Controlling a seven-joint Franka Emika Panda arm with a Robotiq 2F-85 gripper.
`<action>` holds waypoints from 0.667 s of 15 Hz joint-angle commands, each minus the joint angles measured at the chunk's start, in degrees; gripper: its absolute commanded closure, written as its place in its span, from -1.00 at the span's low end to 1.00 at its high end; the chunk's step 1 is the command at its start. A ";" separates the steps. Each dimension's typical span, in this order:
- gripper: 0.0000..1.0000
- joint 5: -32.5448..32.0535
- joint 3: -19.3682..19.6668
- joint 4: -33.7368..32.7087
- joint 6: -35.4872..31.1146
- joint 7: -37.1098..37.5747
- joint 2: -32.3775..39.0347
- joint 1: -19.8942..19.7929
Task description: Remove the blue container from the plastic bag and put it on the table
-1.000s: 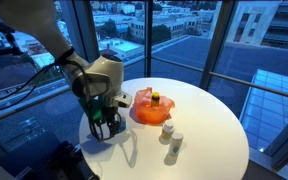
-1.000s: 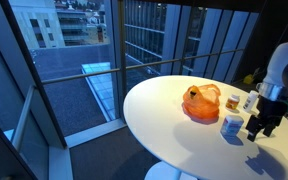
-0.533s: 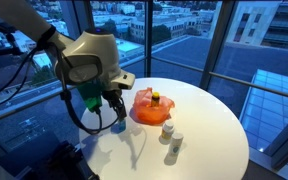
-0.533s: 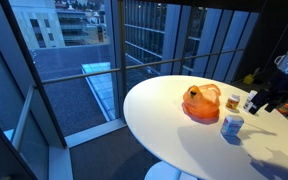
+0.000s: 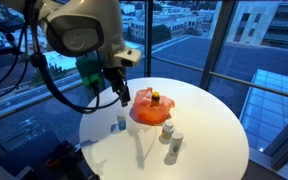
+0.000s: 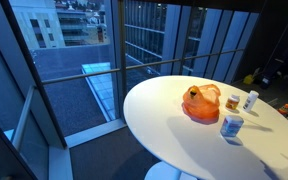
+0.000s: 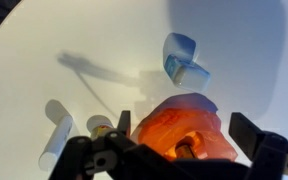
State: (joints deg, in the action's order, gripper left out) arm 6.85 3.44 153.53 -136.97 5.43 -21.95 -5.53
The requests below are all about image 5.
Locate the dark slanted window frame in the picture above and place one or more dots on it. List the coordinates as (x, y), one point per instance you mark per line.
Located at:
(287, 140)

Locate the orange plastic bag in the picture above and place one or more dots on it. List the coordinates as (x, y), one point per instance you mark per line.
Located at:
(147, 115)

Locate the small blue container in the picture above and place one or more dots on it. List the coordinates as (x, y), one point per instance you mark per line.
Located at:
(121, 122)

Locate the metal window handrail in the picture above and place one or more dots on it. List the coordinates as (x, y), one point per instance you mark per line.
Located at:
(237, 80)
(24, 106)

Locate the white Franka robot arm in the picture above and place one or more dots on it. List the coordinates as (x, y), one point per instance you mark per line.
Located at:
(84, 20)

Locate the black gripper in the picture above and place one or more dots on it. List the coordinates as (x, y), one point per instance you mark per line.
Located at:
(115, 76)

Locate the black equipment with orange parts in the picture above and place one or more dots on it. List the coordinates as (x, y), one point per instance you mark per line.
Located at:
(67, 160)

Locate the yellow-green object behind table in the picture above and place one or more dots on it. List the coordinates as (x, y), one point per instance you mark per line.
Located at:
(90, 71)

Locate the amber pill bottle white cap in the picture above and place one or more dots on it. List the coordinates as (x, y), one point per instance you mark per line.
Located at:
(167, 130)

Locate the grey window mullion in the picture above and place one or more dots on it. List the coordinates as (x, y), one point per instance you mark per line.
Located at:
(215, 46)
(148, 36)

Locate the black camera stand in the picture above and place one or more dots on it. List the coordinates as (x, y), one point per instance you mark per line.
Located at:
(7, 26)

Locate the tall white plastic bottle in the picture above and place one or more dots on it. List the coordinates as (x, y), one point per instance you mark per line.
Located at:
(176, 145)

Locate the dark bottle yellow cap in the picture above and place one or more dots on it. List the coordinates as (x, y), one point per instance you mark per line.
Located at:
(155, 100)

